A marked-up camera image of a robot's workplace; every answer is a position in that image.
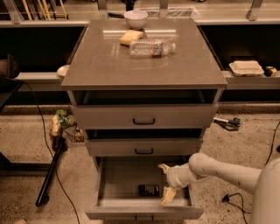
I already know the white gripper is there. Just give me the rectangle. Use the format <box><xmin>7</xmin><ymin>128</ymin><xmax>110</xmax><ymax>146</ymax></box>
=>
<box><xmin>157</xmin><ymin>164</ymin><xmax>190</xmax><ymax>206</ymax></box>

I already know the dark rxbar chocolate bar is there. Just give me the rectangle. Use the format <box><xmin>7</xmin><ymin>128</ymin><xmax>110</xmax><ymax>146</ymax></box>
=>
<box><xmin>138</xmin><ymin>185</ymin><xmax>159</xmax><ymax>197</ymax></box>

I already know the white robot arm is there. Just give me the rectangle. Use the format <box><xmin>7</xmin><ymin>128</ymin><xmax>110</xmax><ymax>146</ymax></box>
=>
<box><xmin>158</xmin><ymin>153</ymin><xmax>280</xmax><ymax>224</ymax></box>

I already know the bottom grey drawer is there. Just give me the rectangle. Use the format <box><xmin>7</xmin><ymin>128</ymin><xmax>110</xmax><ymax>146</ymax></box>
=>
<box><xmin>86</xmin><ymin>156</ymin><xmax>203</xmax><ymax>224</ymax></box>

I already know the grey drawer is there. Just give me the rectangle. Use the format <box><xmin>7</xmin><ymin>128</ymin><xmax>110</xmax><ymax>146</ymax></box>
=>
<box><xmin>86</xmin><ymin>156</ymin><xmax>203</xmax><ymax>224</ymax></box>
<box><xmin>85</xmin><ymin>129</ymin><xmax>202</xmax><ymax>157</ymax></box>
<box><xmin>72</xmin><ymin>104</ymin><xmax>218</xmax><ymax>130</ymax></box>

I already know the middle grey drawer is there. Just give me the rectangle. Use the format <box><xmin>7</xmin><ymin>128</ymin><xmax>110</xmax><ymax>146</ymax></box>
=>
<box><xmin>85</xmin><ymin>129</ymin><xmax>202</xmax><ymax>157</ymax></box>

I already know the grey drawer cabinet with counter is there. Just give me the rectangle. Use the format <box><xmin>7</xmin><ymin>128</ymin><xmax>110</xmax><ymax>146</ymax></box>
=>
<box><xmin>60</xmin><ymin>18</ymin><xmax>228</xmax><ymax>160</ymax></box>

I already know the top grey drawer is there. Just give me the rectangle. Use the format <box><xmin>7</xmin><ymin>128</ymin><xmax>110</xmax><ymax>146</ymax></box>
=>
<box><xmin>72</xmin><ymin>104</ymin><xmax>218</xmax><ymax>130</ymax></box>

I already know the black pole on floor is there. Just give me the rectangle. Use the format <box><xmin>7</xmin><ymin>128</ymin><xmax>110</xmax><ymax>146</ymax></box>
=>
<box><xmin>35</xmin><ymin>137</ymin><xmax>66</xmax><ymax>207</ymax></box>

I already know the clear plastic water bottle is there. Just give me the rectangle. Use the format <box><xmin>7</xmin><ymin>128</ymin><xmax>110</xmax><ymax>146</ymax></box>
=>
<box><xmin>129</xmin><ymin>39</ymin><xmax>176</xmax><ymax>56</ymax></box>

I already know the white takeout container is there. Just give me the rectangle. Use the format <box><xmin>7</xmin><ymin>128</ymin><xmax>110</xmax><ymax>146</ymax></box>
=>
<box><xmin>229</xmin><ymin>60</ymin><xmax>263</xmax><ymax>76</ymax></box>

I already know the yellow tape measure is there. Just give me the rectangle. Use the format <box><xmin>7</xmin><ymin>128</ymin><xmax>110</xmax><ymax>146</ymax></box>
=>
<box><xmin>264</xmin><ymin>66</ymin><xmax>277</xmax><ymax>77</ymax></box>

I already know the yellow sponge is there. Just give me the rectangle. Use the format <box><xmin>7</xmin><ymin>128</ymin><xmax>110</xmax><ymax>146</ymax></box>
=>
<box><xmin>119</xmin><ymin>30</ymin><xmax>144</xmax><ymax>46</ymax></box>

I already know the white plate on ledge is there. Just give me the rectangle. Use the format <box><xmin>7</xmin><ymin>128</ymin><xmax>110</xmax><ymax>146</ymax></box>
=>
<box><xmin>57</xmin><ymin>65</ymin><xmax>69</xmax><ymax>77</ymax></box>

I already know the white bowl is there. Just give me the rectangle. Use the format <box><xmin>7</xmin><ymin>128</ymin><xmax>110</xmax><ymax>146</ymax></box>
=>
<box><xmin>123</xmin><ymin>10</ymin><xmax>148</xmax><ymax>30</ymax></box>

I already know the black power adapter with cable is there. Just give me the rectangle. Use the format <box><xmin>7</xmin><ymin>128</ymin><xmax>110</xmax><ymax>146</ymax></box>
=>
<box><xmin>221</xmin><ymin>121</ymin><xmax>280</xmax><ymax>224</ymax></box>

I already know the wire basket with groceries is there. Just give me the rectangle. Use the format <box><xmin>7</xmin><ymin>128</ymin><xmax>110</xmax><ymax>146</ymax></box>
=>
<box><xmin>50</xmin><ymin>109</ymin><xmax>84</xmax><ymax>151</ymax></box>

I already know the black cable on floor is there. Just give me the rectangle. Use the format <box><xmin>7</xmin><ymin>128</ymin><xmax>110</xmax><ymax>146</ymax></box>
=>
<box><xmin>21</xmin><ymin>80</ymin><xmax>81</xmax><ymax>224</ymax></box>

